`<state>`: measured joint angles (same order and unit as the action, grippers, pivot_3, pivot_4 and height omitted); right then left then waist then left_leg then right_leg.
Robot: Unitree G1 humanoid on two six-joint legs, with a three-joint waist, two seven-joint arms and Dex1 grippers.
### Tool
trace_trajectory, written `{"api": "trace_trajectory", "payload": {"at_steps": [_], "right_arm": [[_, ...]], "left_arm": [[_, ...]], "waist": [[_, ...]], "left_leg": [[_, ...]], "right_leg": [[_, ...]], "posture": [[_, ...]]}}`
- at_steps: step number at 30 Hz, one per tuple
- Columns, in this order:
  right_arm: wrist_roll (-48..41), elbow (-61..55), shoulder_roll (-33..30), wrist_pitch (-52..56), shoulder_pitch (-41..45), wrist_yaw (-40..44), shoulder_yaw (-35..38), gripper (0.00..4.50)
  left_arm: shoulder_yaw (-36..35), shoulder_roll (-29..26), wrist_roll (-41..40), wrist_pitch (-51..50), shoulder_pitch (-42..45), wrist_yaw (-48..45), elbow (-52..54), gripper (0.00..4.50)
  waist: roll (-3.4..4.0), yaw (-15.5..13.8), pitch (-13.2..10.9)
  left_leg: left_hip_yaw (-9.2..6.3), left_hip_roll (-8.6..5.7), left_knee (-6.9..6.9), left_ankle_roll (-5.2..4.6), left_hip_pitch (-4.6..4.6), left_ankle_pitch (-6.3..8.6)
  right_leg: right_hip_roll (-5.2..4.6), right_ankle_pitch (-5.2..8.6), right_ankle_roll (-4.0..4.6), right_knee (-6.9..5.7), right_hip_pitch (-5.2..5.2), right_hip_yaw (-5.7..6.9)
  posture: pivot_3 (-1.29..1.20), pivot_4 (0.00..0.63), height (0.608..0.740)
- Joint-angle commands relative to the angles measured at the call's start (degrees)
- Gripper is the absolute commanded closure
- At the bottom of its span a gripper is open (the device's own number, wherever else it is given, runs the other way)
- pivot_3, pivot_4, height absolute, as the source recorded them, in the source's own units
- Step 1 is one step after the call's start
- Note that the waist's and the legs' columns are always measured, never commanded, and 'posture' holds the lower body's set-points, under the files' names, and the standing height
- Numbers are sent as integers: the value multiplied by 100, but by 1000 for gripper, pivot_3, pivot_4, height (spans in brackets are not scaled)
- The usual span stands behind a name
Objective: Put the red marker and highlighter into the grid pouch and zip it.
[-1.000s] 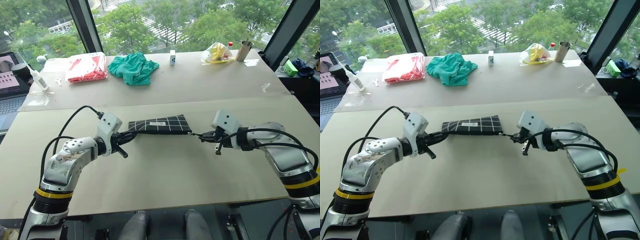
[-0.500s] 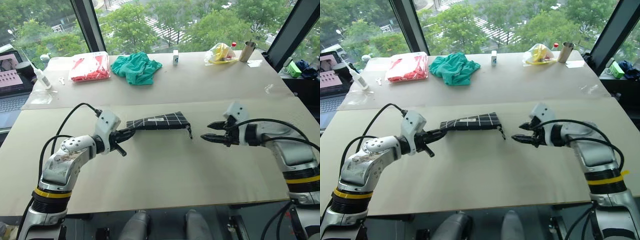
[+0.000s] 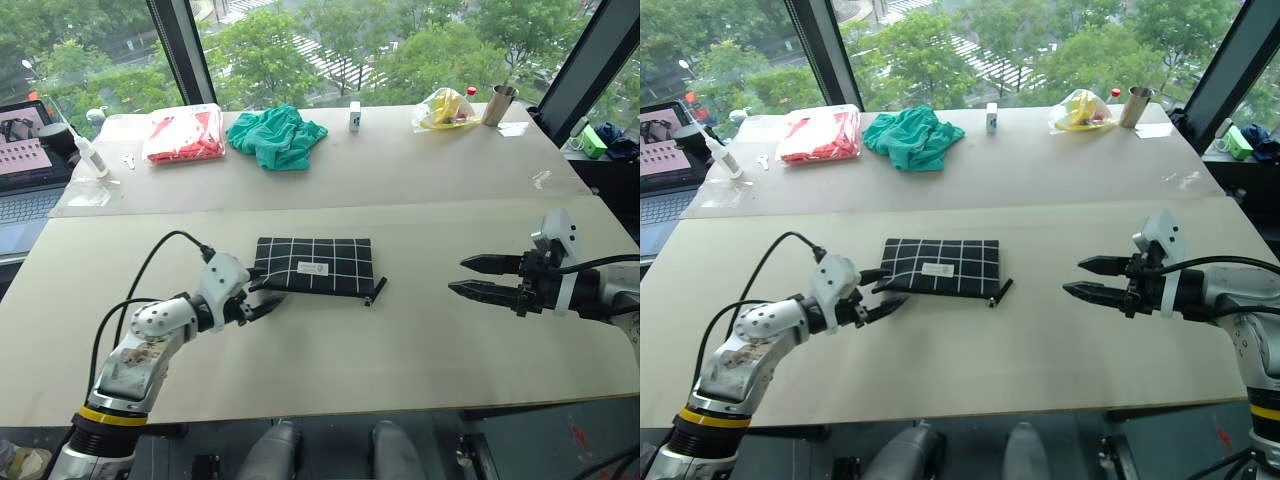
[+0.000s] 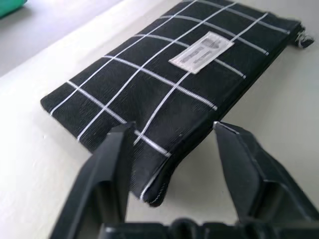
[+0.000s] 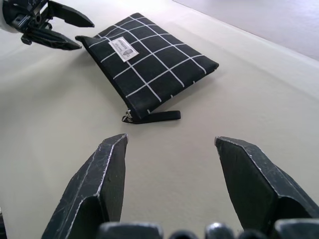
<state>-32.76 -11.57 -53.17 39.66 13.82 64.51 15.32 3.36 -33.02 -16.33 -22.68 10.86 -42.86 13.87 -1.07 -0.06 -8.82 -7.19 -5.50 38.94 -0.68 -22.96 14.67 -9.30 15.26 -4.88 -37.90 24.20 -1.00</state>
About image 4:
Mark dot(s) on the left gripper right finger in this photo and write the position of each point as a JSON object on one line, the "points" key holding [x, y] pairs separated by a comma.
{"points": [[261, 189]]}

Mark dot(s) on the green crumpled cloth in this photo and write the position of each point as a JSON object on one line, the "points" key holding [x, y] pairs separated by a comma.
{"points": [[10, 7]]}

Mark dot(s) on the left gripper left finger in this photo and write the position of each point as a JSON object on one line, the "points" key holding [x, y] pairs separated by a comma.
{"points": [[99, 189]]}

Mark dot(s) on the black white-grid pencil case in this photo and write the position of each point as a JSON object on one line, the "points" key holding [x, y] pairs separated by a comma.
{"points": [[162, 82]]}

